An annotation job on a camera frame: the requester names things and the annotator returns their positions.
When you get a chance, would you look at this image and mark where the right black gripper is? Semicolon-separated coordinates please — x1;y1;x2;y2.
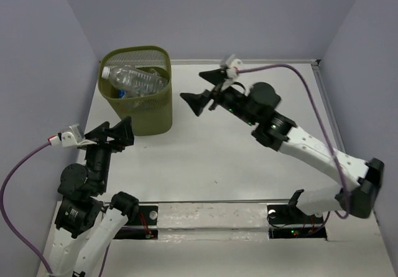
179;67;256;126

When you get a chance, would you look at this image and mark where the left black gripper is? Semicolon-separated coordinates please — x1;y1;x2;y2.
81;114;136;191

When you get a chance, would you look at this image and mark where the large clear plastic bottle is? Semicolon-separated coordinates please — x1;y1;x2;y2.
101;65;168;96

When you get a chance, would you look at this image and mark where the blue label water bottle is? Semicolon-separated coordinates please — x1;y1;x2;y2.
118;90;128;99

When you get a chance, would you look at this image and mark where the clear bottle white cap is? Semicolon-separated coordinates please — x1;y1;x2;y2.
147;67;169;79

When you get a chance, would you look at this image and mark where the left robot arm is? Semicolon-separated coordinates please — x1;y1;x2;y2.
49;116;139;276

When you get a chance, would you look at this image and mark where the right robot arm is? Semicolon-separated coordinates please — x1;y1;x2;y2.
180;69;384;222

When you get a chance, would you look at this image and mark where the green mesh waste bin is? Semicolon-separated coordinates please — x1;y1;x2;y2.
98;45;172;136

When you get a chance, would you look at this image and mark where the white foam strip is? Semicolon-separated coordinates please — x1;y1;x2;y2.
157;202;268;231

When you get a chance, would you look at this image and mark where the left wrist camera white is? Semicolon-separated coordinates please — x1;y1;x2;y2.
48;124;95;148

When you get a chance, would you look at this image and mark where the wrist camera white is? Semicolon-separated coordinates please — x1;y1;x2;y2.
220;54;243;80
48;124;95;148

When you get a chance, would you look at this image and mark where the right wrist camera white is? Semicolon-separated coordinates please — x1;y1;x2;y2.
220;54;243;80

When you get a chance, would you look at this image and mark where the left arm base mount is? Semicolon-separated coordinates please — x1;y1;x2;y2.
114;204;159;240

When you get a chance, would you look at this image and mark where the aluminium table rail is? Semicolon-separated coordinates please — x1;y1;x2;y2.
312;59;364;199

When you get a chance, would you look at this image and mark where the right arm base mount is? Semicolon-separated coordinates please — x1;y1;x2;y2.
266;189;329;240

